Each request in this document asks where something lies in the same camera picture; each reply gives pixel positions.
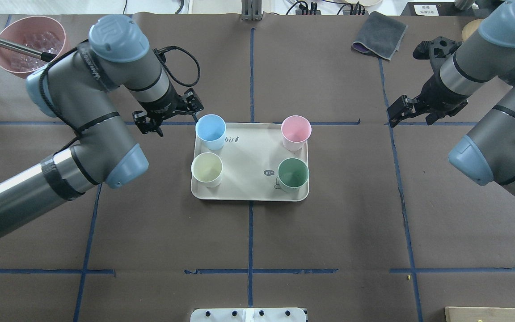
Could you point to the blue cup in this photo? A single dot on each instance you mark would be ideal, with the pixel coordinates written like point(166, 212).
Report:
point(210, 129)

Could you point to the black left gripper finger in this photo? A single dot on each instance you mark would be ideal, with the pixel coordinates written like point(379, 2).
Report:
point(143, 122)
point(156, 128)

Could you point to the metal camera post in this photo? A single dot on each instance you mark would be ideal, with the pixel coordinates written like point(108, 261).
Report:
point(251, 10)

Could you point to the pink bowl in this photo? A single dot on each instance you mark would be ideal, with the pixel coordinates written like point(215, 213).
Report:
point(37, 32)

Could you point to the pink cup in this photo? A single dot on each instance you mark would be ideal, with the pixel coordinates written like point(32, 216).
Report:
point(295, 130)

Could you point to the white mounting plate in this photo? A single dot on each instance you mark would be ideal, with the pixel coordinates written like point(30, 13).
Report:
point(282, 314)

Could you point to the yellow cup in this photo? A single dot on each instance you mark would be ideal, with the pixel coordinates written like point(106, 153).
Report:
point(207, 169)

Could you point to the ice cubes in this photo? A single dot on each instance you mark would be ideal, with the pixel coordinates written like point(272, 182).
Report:
point(45, 41)

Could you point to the green cup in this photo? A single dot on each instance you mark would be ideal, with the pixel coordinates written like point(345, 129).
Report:
point(293, 173)

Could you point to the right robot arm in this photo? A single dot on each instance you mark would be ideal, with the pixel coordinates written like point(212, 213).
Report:
point(487, 152)

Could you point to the cream rabbit tray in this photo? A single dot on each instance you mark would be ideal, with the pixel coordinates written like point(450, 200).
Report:
point(251, 155)

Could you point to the metal scoop with black handle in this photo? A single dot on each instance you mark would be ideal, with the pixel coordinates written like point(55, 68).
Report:
point(22, 49)

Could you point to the grey folded cloth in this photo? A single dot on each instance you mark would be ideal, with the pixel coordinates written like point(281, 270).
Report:
point(380, 36)

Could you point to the wooden stand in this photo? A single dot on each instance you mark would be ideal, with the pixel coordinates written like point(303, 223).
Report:
point(470, 28)

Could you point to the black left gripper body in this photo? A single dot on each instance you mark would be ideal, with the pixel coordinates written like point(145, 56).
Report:
point(158, 107)

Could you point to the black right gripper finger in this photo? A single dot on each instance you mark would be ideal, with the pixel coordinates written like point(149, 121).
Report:
point(431, 118)
point(403, 108)

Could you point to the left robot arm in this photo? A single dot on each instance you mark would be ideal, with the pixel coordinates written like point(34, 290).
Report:
point(74, 88)

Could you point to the black power strip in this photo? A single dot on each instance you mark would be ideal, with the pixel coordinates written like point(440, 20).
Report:
point(327, 7)

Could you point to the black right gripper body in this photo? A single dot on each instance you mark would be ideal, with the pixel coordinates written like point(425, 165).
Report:
point(436, 94)

